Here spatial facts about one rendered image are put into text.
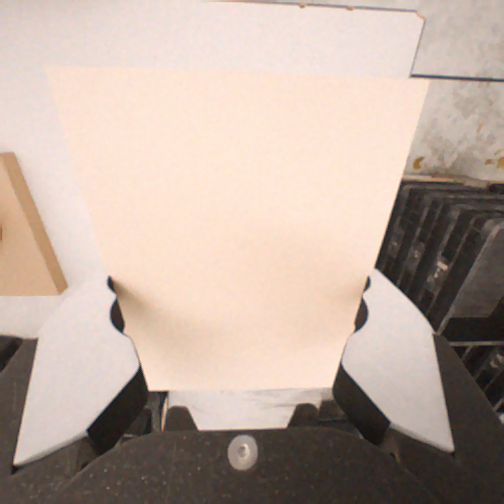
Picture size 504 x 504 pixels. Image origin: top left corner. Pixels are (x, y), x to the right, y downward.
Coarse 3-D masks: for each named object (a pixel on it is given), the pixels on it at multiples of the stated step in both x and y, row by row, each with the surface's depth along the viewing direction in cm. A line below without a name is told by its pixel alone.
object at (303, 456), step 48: (192, 432) 5; (240, 432) 5; (288, 432) 5; (336, 432) 5; (96, 480) 4; (144, 480) 4; (192, 480) 4; (240, 480) 4; (288, 480) 4; (336, 480) 4; (384, 480) 4
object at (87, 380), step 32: (96, 288) 10; (64, 320) 8; (96, 320) 8; (64, 352) 7; (96, 352) 7; (128, 352) 7; (32, 384) 6; (64, 384) 6; (96, 384) 6; (128, 384) 6; (32, 416) 6; (64, 416) 6; (96, 416) 6; (128, 416) 7; (32, 448) 5; (96, 448) 6
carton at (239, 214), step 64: (64, 128) 8; (128, 128) 8; (192, 128) 8; (256, 128) 8; (320, 128) 8; (384, 128) 8; (128, 192) 9; (192, 192) 9; (256, 192) 9; (320, 192) 9; (384, 192) 9; (128, 256) 10; (192, 256) 10; (256, 256) 10; (320, 256) 11; (128, 320) 12; (192, 320) 12; (256, 320) 12; (320, 320) 12; (192, 384) 15; (256, 384) 15; (320, 384) 15
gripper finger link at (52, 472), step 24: (24, 360) 7; (0, 384) 6; (24, 384) 6; (0, 408) 6; (24, 408) 6; (0, 432) 5; (0, 456) 5; (48, 456) 5; (72, 456) 5; (96, 456) 6; (0, 480) 5; (24, 480) 5; (48, 480) 5
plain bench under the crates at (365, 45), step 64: (0, 0) 26; (64, 0) 26; (128, 0) 26; (192, 0) 26; (256, 0) 27; (0, 64) 28; (64, 64) 29; (128, 64) 29; (192, 64) 29; (256, 64) 29; (320, 64) 30; (384, 64) 30; (0, 128) 32; (64, 192) 36; (64, 256) 41; (0, 320) 47
